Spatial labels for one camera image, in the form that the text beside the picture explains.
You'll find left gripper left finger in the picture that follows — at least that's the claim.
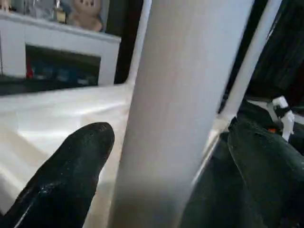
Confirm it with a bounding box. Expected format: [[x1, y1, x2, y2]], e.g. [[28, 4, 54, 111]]
[[0, 122, 116, 228]]

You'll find beige plush toy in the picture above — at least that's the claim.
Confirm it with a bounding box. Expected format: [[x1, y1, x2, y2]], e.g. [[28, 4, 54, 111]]
[[70, 0, 103, 32]]

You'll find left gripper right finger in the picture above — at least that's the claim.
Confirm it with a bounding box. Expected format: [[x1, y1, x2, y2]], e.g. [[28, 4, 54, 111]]
[[227, 116, 304, 228]]

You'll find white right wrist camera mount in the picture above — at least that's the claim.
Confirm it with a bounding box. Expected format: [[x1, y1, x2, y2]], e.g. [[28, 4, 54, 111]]
[[270, 96, 295, 141]]

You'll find white plastic table top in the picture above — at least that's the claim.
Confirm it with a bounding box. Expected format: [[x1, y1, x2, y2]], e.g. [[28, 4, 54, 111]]
[[0, 84, 228, 228]]

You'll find white glass door cabinet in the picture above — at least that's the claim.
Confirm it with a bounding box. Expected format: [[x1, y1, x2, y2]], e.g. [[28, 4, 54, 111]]
[[0, 10, 122, 85]]

